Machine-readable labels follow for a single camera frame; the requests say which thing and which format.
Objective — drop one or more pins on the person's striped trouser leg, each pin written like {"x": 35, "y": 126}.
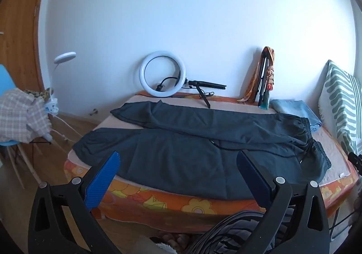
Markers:
{"x": 226, "y": 234}

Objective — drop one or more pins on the white desk lamp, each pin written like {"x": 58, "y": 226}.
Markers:
{"x": 65, "y": 57}

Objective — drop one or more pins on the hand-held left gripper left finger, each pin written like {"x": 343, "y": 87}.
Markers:
{"x": 103, "y": 177}

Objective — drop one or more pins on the leopard print cloth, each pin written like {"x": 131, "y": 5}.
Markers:
{"x": 39, "y": 95}

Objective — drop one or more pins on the orange floral mattress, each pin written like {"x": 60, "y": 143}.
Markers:
{"x": 169, "y": 200}

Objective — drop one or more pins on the dark grey pants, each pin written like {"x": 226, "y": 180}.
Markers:
{"x": 181, "y": 152}

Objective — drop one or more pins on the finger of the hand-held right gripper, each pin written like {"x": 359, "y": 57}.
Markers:
{"x": 355, "y": 162}

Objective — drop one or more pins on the beige checked cloth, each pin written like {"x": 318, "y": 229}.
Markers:
{"x": 17, "y": 112}

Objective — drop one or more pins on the folded silver black tripod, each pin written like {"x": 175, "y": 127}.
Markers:
{"x": 264, "y": 73}

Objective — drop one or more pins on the green white patterned pillow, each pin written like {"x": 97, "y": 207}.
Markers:
{"x": 339, "y": 95}

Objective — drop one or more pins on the small black tripod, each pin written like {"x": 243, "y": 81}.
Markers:
{"x": 209, "y": 84}

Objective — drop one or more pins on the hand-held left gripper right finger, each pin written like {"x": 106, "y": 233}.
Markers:
{"x": 254, "y": 180}

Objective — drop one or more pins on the blue chair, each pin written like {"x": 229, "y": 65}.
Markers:
{"x": 4, "y": 78}

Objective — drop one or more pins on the wooden door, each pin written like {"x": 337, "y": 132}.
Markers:
{"x": 19, "y": 30}

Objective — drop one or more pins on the folded blue jeans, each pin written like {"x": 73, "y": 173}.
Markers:
{"x": 297, "y": 109}

